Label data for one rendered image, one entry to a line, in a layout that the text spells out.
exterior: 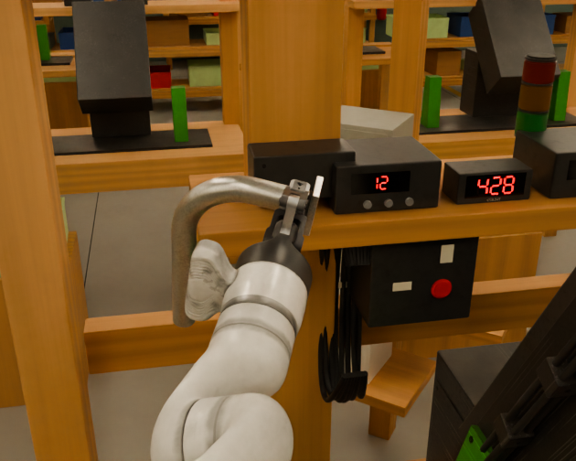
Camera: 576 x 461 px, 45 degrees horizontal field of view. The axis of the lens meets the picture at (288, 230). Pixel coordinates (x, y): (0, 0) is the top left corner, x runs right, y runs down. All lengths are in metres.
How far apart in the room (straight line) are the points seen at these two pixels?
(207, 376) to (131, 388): 2.73
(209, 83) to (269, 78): 6.77
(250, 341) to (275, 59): 0.55
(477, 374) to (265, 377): 0.70
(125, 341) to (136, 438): 1.76
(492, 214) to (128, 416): 2.32
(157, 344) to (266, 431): 0.80
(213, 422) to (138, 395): 2.74
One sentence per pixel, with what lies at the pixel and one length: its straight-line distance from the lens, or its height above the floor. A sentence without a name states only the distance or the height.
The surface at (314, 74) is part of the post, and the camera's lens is 1.04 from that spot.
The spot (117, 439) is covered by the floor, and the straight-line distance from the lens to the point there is 3.04.
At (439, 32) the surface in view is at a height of 0.76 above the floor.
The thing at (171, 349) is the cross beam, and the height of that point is 1.22.
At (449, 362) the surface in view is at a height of 1.24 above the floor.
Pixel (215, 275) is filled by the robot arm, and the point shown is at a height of 1.64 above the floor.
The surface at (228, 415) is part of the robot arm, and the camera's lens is 0.51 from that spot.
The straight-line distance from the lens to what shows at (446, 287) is 1.11.
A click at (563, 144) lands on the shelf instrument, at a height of 1.62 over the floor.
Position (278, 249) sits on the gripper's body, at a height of 1.66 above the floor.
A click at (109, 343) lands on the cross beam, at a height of 1.25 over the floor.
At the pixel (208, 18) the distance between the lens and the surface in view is 10.05.
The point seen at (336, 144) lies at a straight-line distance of 1.04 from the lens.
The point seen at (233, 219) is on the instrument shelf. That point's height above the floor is 1.54.
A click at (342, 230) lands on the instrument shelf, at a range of 0.99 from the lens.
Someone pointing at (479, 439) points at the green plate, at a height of 1.27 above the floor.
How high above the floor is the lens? 1.94
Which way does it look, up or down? 24 degrees down
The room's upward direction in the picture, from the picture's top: straight up
